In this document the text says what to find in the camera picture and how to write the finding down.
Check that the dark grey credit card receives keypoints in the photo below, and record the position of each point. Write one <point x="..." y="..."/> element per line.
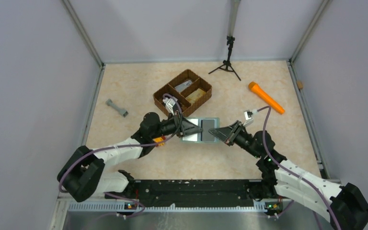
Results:
<point x="206" y="125"/>

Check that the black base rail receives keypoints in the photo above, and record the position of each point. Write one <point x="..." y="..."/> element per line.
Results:
<point x="200" y="193"/>

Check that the grey pole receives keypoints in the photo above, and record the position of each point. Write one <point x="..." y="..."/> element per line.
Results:
<point x="234" y="6"/>

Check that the brown wicker divided basket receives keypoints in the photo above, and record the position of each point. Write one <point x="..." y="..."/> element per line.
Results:
<point x="187" y="108"/>

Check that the orange flashlight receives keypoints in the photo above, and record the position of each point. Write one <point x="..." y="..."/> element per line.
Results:
<point x="255" y="88"/>

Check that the black mini tripod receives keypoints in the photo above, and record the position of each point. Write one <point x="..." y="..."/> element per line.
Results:
<point x="226" y="64"/>

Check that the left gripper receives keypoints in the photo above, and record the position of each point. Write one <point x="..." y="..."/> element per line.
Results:
<point x="184" y="127"/>

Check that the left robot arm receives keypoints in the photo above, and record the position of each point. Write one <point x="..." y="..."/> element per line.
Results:
<point x="82" y="175"/>

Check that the grey plastic connector piece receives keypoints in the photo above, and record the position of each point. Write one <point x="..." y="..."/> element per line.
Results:
<point x="123" y="112"/>

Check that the yellow toy brick car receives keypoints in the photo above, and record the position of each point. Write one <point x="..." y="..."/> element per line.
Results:
<point x="160" y="141"/>

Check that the grey card in basket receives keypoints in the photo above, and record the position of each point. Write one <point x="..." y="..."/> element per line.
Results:
<point x="184" y="85"/>

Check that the gold card in basket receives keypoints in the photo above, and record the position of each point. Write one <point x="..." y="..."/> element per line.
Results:
<point x="195" y="95"/>

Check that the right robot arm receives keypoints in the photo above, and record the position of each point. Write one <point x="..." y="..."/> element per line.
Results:
<point x="343" y="206"/>

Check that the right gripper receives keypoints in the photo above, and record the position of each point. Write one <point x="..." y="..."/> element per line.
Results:
<point x="228" y="134"/>

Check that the white cable tray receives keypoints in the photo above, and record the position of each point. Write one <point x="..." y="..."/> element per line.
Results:
<point x="122" y="207"/>

